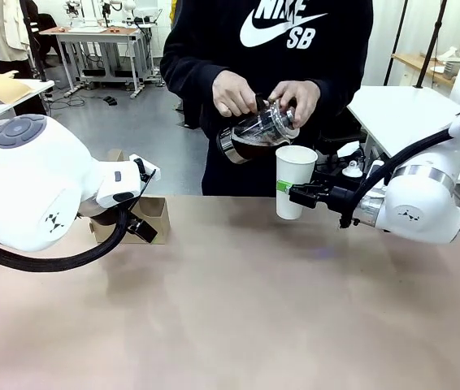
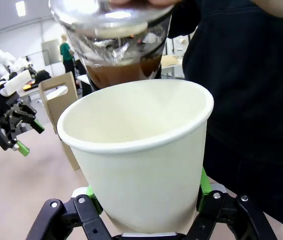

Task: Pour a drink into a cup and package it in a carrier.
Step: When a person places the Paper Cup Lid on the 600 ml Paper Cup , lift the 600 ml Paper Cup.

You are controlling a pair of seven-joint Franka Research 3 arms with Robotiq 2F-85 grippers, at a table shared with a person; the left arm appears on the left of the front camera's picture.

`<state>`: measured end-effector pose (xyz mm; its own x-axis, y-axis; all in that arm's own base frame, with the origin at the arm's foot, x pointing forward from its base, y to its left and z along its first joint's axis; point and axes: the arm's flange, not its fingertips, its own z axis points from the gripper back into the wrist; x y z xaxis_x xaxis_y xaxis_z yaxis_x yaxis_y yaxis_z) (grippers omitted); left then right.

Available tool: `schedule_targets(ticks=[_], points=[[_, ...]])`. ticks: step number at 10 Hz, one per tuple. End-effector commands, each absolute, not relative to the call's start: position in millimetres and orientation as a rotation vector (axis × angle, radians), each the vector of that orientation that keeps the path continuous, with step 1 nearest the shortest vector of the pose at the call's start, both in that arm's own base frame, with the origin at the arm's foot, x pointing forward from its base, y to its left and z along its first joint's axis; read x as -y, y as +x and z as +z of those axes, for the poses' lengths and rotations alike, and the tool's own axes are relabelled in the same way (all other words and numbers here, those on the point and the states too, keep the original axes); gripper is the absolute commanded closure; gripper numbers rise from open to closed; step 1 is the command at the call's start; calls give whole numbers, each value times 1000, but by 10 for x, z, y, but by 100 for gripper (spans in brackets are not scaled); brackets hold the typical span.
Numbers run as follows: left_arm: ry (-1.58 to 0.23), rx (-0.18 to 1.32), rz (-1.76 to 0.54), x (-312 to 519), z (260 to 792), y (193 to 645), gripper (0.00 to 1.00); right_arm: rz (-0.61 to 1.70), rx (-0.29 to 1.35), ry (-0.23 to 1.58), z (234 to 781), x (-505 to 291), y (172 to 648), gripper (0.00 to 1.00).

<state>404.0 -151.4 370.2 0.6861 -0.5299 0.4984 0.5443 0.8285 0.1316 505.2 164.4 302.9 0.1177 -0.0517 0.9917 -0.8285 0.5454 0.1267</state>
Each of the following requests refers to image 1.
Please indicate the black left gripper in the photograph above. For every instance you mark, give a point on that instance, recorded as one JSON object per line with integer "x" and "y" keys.
{"x": 144, "y": 172}

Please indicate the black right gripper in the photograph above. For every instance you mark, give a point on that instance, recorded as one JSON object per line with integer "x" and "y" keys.
{"x": 341, "y": 199}

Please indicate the small cardboard box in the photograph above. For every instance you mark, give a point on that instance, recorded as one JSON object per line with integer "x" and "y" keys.
{"x": 157, "y": 219}

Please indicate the white paper cup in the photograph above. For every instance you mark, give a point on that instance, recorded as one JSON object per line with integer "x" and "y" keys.
{"x": 295, "y": 166}

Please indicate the glass coffee pot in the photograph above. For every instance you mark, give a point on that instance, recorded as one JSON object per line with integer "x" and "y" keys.
{"x": 250, "y": 138}

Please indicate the person's left forearm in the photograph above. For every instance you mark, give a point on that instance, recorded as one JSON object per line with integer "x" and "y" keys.
{"x": 339, "y": 87}

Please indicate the person's right forearm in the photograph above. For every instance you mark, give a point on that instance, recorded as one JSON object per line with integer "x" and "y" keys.
{"x": 189, "y": 73}

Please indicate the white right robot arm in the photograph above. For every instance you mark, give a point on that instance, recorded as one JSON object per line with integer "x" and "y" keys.
{"x": 421, "y": 207}

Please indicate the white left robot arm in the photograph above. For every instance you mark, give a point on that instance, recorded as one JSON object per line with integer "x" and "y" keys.
{"x": 31, "y": 195}

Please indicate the person's left hand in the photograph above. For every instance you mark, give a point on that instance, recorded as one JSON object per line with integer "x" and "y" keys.
{"x": 301, "y": 95}

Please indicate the person's right hand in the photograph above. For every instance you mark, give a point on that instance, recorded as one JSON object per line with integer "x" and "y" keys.
{"x": 232, "y": 93}

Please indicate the white side table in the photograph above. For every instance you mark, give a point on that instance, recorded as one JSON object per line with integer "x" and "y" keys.
{"x": 400, "y": 118}

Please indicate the person in black hoodie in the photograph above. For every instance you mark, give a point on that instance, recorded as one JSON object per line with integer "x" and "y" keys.
{"x": 270, "y": 53}

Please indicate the black light stand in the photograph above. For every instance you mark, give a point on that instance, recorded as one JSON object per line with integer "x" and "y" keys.
{"x": 427, "y": 53}

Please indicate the white table with envelope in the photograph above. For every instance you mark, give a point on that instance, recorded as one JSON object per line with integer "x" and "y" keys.
{"x": 14, "y": 99}

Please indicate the grey workbench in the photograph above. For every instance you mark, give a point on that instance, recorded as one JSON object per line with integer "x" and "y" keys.
{"x": 100, "y": 38}

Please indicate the black tripod pole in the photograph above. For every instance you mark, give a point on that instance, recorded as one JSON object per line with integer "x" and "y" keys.
{"x": 35, "y": 40}

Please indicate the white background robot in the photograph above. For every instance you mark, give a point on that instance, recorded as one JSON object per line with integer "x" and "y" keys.
{"x": 104, "y": 10}

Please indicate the wooden wall shelf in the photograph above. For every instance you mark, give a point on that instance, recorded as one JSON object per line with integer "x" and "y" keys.
{"x": 425, "y": 65}

